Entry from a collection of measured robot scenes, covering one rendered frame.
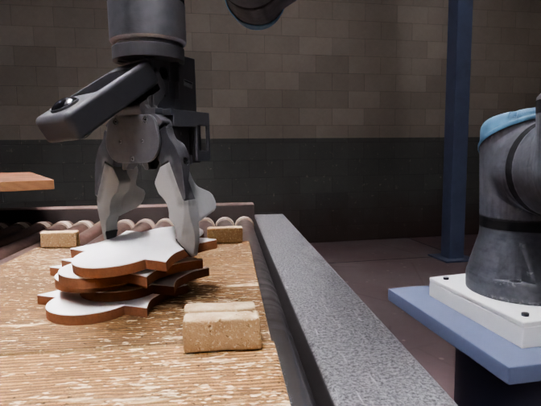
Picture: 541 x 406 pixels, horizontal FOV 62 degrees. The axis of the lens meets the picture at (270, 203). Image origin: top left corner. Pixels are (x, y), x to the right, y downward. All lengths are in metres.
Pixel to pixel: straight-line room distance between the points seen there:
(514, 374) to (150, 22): 0.49
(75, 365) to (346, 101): 5.24
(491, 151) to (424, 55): 5.38
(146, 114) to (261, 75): 4.83
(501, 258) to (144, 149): 0.44
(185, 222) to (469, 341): 0.35
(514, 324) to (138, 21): 0.50
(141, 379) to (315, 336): 0.17
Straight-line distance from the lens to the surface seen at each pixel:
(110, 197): 0.49
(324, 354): 0.40
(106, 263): 0.43
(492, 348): 0.57
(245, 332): 0.35
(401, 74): 5.81
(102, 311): 0.44
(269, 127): 5.21
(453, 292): 0.67
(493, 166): 0.62
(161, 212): 1.20
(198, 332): 0.35
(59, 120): 0.40
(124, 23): 0.47
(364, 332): 0.45
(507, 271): 0.63
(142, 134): 0.45
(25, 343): 0.42
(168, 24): 0.47
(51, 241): 0.80
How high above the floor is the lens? 1.09
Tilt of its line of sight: 6 degrees down
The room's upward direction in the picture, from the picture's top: 1 degrees counter-clockwise
